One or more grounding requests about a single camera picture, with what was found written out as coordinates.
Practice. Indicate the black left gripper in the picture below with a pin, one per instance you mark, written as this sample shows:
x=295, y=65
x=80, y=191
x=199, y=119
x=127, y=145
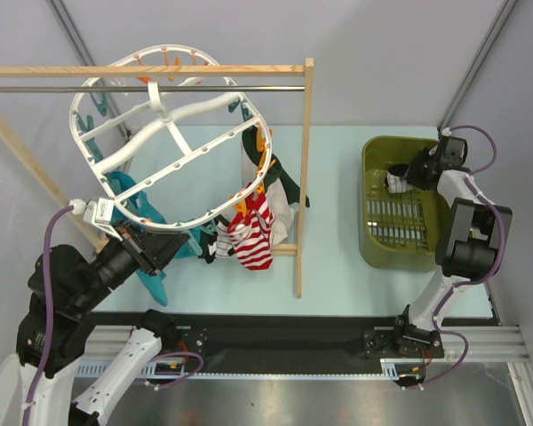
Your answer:
x=153, y=249

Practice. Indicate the orange clothes peg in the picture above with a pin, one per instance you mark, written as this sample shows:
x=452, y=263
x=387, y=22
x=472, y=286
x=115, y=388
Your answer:
x=242, y=204
x=167, y=58
x=264, y=159

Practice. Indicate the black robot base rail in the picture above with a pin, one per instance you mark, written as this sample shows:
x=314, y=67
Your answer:
x=293, y=345

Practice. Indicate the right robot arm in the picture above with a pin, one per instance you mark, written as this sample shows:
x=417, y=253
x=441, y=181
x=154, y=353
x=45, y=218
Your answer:
x=469, y=250

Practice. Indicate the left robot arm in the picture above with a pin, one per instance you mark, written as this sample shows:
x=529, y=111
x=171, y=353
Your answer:
x=65, y=289

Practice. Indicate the red white striped sock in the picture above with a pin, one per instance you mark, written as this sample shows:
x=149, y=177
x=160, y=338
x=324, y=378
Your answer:
x=258, y=206

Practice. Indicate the olive green plastic basket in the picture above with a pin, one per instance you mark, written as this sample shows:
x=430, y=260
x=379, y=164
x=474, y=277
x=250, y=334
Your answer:
x=398, y=231

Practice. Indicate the red white santa sock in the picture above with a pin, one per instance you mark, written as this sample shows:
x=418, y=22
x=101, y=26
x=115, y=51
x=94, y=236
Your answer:
x=251, y=247

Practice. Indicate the wooden clothes rack frame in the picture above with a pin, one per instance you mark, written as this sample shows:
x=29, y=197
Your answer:
x=170, y=108

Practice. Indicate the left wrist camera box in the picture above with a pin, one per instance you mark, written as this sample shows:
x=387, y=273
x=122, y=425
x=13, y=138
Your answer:
x=96, y=213

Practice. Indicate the metal hanging rod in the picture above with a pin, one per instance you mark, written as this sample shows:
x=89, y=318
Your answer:
x=139, y=89

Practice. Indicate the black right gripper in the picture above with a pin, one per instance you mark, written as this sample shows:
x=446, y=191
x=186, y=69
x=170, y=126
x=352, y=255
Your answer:
x=414, y=173

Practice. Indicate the green and white garment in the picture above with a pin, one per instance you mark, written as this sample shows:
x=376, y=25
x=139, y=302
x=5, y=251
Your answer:
x=281, y=189

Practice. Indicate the teal clothes peg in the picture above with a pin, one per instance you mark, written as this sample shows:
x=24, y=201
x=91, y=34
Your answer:
x=100, y=101
x=208, y=232

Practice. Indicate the white pinstriped black-toe sock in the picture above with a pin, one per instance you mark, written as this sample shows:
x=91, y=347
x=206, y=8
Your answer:
x=396, y=181
x=222, y=247

